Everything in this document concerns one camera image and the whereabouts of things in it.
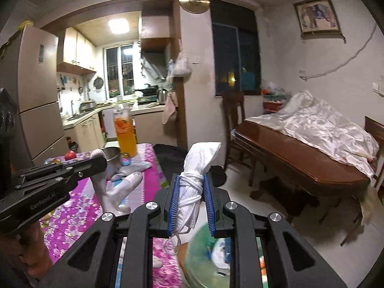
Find framed elephant picture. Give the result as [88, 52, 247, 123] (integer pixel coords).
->
[293, 0, 342, 38]

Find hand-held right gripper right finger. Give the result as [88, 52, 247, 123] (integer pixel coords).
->
[203, 173, 350, 288]

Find white bag with cord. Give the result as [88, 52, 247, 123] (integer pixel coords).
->
[163, 142, 222, 254]

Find brown wooden table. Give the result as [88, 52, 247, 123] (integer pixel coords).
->
[233, 117, 374, 246]

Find gold wall plate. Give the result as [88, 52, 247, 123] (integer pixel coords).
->
[179, 0, 210, 14]

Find kitchen window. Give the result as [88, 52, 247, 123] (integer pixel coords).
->
[103, 46, 141, 96]

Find wall cable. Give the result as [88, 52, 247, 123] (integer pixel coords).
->
[300, 21, 378, 80]

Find range hood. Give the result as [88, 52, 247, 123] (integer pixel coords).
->
[141, 52, 165, 81]

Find white satin cloth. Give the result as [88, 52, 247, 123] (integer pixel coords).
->
[244, 90, 380, 177]

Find cream kitchen cabinets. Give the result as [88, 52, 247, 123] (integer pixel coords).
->
[63, 109, 165, 153]
[57, 27, 97, 75]

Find black wok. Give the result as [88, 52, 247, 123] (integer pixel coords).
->
[133, 84, 159, 94]

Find orange juice bottle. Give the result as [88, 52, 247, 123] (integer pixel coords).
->
[112, 103, 138, 158]

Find red plastic basket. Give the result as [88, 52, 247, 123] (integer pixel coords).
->
[263, 100, 284, 114]

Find person's left hand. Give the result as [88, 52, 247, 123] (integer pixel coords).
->
[18, 216, 54, 266]

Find cream upper kitchen cabinets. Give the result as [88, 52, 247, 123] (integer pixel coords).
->
[57, 27, 97, 75]

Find green trash bin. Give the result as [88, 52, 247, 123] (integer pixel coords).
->
[180, 220, 270, 288]

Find cream lower kitchen cabinets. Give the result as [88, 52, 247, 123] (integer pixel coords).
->
[63, 109, 165, 153]

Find white hanging plastic bag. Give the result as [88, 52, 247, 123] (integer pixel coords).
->
[173, 52, 192, 77]

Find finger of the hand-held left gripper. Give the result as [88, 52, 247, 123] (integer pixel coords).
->
[13, 158, 94, 182]
[15, 157, 108, 199]

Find silver refrigerator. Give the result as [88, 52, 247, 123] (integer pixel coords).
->
[0, 25, 69, 168]

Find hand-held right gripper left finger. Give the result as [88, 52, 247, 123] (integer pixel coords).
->
[52, 173, 181, 288]

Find dark window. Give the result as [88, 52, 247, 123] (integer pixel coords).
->
[210, 0, 261, 96]

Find ceiling light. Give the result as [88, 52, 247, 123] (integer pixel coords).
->
[108, 18, 130, 35]

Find pink towel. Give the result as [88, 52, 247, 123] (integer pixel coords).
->
[162, 91, 179, 125]

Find steel pot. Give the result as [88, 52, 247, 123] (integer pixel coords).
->
[100, 146, 121, 162]

